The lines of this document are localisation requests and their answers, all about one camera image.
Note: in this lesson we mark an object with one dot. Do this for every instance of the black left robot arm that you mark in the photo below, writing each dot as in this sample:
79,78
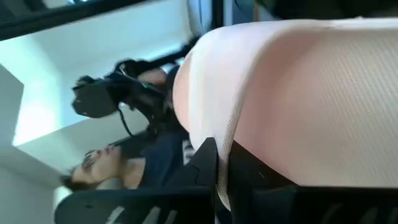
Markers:
140,93

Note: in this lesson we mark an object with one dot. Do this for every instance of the person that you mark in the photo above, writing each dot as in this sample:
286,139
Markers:
99,165

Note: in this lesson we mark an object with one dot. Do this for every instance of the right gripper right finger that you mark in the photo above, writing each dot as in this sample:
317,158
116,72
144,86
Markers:
311,205

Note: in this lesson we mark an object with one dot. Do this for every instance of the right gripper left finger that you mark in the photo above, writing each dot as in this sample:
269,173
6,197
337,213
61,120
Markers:
155,205

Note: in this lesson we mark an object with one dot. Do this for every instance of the pink slide sandal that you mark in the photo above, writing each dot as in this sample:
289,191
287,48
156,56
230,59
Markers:
280,93

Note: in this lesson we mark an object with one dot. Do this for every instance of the black overhead frame beam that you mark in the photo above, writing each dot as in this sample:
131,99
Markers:
46,21

